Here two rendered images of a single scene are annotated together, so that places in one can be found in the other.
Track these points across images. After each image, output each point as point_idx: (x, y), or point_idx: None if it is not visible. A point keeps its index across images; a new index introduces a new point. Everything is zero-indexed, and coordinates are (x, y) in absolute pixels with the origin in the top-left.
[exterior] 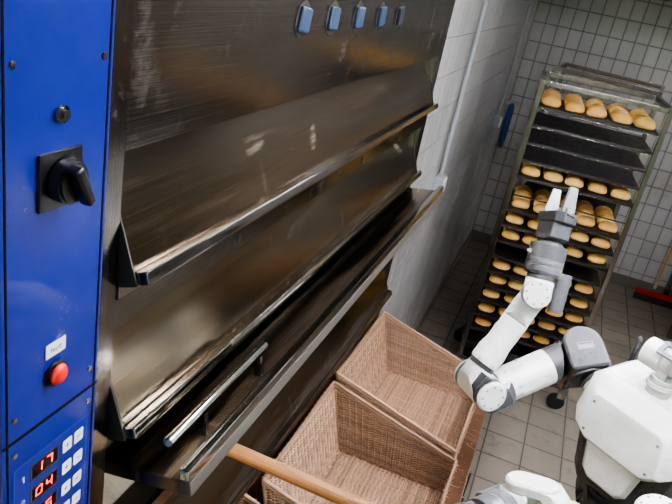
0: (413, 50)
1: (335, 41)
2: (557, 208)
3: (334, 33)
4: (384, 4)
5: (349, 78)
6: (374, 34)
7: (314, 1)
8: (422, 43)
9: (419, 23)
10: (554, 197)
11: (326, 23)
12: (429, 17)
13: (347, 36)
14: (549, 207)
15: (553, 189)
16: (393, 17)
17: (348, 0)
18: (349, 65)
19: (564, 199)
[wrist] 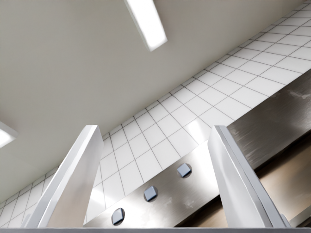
0: (290, 127)
1: (130, 222)
2: (244, 191)
3: (126, 219)
4: (183, 163)
5: (170, 224)
6: (186, 180)
7: (95, 223)
8: (306, 111)
9: (270, 117)
10: (218, 163)
11: (112, 223)
12: (288, 101)
13: (144, 209)
14: (232, 217)
15: (208, 148)
16: (208, 155)
17: (132, 198)
18: (162, 218)
19: (90, 189)
